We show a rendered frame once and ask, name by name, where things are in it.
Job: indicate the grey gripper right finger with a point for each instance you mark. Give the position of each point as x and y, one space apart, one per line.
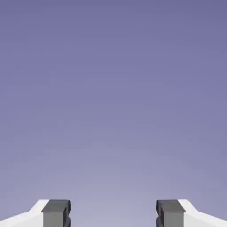
172 215

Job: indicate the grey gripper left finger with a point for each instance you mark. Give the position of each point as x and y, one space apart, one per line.
53 215

